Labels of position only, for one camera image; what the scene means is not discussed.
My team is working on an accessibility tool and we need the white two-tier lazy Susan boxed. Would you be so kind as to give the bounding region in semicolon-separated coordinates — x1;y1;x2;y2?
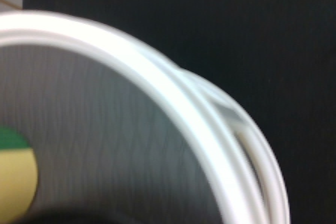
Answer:
0;11;291;224

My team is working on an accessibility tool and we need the black tablecloth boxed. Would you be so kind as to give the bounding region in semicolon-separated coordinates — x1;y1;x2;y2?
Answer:
22;0;336;224

